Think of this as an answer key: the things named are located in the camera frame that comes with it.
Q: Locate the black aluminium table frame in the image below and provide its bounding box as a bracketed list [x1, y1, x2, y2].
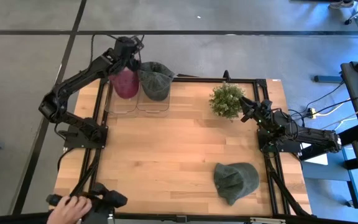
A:
[70, 70, 312, 222]

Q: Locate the black handheld device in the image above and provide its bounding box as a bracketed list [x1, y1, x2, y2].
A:
[45, 182, 129, 224]

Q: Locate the black power cable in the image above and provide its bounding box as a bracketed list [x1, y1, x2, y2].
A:
[303, 82, 358, 118]

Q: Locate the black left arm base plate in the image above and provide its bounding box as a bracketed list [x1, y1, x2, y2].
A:
[63, 124, 109, 150]

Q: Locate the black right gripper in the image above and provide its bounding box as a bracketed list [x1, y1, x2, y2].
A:
[239, 96, 275, 131]

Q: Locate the person's hand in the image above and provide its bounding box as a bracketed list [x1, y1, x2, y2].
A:
[46, 195, 93, 224]

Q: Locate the office chair base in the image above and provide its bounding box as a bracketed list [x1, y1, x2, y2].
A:
[344, 3, 358, 26]

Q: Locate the clear plastic tray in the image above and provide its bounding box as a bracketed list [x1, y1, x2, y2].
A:
[136, 88, 172, 113]
[104, 80, 140, 114]

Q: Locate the green baseball cap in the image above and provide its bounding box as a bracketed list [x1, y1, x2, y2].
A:
[213, 162, 260, 207]
[137, 61, 175, 102]

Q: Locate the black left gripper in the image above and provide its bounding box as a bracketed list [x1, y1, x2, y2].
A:
[108, 36, 143, 77]

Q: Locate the blue floor bracket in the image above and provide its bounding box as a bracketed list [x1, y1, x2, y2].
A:
[313, 75, 344, 84]

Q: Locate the red baseball cap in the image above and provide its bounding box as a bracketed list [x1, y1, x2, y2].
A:
[108, 66, 140, 100]

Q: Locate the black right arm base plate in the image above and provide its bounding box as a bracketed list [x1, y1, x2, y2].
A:
[257, 128, 303, 154]

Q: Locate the potted green artificial plant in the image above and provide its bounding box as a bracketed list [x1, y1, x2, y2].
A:
[208, 81, 246, 120]

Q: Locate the person's shoe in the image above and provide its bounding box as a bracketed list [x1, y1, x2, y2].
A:
[328, 0, 356, 10]

